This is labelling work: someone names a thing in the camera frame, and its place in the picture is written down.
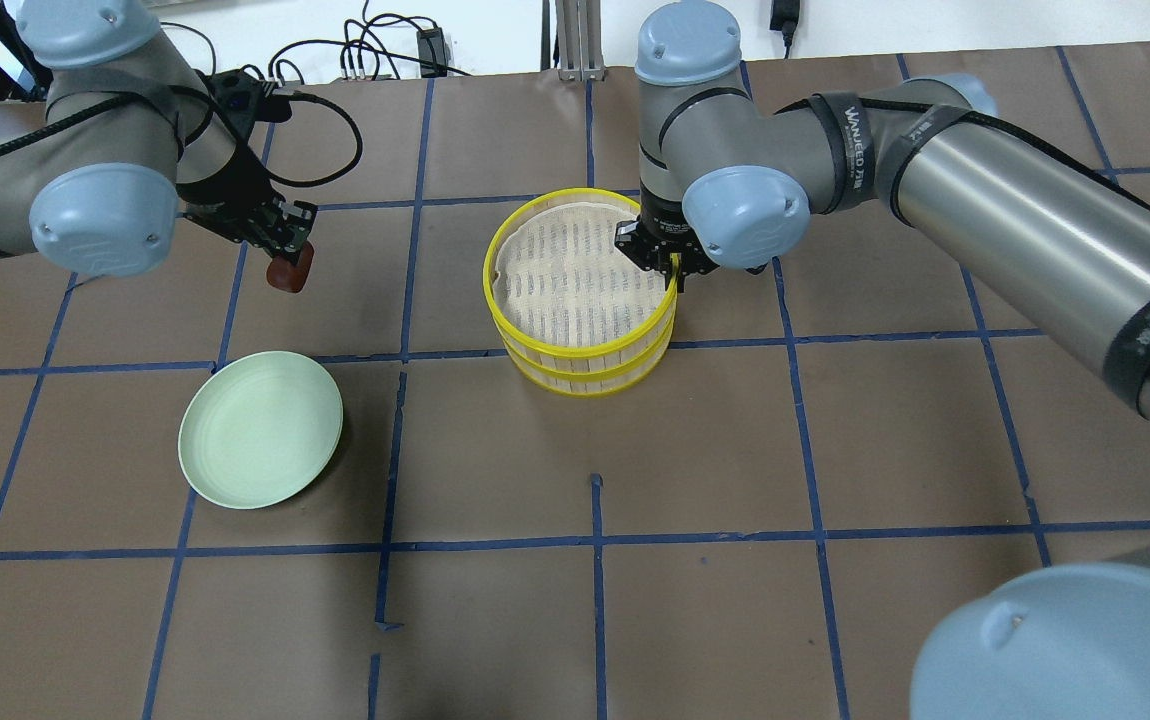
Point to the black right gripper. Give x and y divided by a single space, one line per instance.
662 227

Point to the yellow steamer layer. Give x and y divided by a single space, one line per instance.
555 282
626 364

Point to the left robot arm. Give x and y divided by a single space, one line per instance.
135 138

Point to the light green plate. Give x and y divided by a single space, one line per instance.
260 430

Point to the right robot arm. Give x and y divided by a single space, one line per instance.
724 185

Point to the black power adapter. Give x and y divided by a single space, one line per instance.
433 53

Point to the brown bun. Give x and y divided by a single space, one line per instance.
288 271

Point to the aluminium frame post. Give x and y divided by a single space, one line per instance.
579 41

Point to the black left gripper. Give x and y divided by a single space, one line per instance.
236 196

